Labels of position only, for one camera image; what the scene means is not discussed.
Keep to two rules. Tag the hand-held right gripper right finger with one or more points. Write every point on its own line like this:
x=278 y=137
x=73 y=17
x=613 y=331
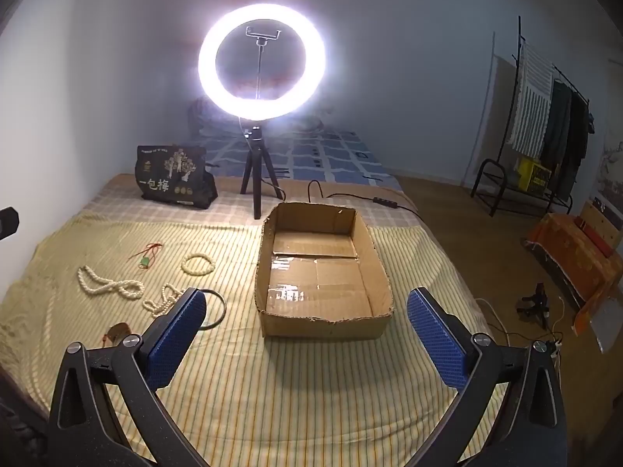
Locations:
x=435 y=340

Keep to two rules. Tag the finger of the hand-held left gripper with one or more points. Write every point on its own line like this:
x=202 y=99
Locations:
x=7 y=223

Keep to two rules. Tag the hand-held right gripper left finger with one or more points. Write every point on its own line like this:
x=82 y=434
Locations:
x=175 y=340

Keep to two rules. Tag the dark thin bangle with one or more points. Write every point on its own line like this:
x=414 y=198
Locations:
x=225 y=309

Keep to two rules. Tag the cardboard box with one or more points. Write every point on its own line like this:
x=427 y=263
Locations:
x=316 y=282

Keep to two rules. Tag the black stand on floor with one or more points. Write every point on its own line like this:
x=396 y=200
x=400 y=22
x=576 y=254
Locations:
x=536 y=304

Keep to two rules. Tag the checked bed sheet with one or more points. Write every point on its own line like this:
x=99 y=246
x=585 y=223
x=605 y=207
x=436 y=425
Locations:
x=233 y=199

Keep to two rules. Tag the orange patterned cloth covered box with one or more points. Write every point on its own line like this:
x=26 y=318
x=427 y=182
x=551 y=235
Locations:
x=574 y=267

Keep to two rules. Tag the black printed bag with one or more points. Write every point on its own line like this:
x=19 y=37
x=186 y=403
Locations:
x=170 y=175

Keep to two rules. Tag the black clothes rack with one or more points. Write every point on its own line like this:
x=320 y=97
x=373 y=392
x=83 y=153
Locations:
x=491 y=175

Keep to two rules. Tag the black mini tripod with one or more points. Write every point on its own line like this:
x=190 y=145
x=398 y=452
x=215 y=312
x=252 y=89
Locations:
x=254 y=175

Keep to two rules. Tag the yellow box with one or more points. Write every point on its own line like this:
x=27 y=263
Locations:
x=533 y=177

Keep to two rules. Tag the wooden board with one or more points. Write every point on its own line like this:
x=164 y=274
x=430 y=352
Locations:
x=596 y=216

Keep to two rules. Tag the blue checked quilt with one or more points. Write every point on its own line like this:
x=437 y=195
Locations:
x=331 y=155

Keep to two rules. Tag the beige leaning board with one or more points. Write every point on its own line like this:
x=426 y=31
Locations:
x=489 y=121

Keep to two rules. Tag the dark hanging garments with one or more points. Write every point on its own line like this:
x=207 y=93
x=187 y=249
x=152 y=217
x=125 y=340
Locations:
x=567 y=136

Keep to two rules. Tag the pile of clothes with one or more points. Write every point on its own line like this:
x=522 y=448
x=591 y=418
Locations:
x=314 y=120

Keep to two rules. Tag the white striped towel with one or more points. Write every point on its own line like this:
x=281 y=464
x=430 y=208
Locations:
x=533 y=102

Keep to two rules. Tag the phone clamp holder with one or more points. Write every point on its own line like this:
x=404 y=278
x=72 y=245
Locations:
x=263 y=33

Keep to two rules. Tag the wall poster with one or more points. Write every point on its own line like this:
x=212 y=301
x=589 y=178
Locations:
x=614 y=170

